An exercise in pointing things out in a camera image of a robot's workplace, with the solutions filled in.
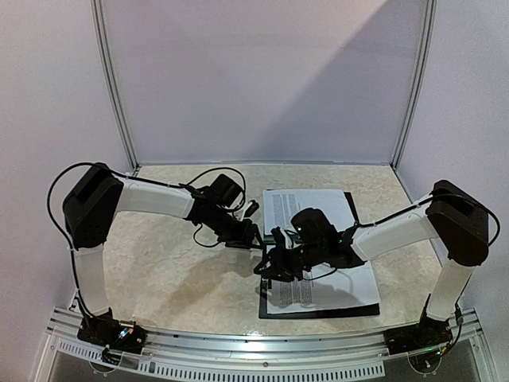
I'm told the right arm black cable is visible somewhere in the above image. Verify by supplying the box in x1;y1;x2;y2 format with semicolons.
357;189;501;319

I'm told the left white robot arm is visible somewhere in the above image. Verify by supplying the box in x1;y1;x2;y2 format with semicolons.
63;162;262;345

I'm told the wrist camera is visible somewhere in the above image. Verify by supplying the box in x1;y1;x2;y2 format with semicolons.
271;227;287;249
241;200;259;219

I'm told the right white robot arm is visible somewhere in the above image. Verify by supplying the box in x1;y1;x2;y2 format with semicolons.
255;180;498;347

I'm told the printed paper stack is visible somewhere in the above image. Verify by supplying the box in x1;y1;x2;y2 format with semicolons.
266;262;380;314

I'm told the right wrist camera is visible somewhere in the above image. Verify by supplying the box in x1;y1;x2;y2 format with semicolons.
271;227;287;249

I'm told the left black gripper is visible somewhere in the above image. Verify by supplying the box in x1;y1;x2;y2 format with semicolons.
208;206;265;250

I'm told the right aluminium frame post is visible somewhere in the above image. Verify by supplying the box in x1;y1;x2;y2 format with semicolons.
390;0;437;173

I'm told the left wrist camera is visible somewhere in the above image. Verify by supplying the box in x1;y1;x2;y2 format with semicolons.
241;200;259;219

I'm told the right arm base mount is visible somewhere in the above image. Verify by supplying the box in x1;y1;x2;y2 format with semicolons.
383;316;463;357

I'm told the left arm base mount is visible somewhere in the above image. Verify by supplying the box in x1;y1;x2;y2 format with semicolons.
77;310;147;354

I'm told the black file folder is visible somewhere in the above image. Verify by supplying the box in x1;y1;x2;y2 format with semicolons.
258;189;380;320

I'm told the curved aluminium rail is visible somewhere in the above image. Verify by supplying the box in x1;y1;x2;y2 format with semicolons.
46;306;484;363

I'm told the perforated white cable tray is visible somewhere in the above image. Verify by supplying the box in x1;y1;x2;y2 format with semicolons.
48;340;386;381

